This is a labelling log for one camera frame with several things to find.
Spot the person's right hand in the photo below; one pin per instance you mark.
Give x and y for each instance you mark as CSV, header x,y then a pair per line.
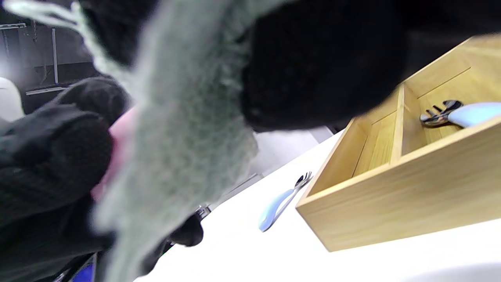
x,y
325,66

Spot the person's left hand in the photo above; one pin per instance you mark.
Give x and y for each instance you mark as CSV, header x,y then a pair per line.
x,y
47,164

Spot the green fish scale cleaning cloth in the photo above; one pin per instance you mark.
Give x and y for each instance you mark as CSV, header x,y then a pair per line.
x,y
176,137

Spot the wooden cutlery tray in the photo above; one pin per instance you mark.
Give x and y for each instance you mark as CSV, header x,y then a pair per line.
x,y
391,203

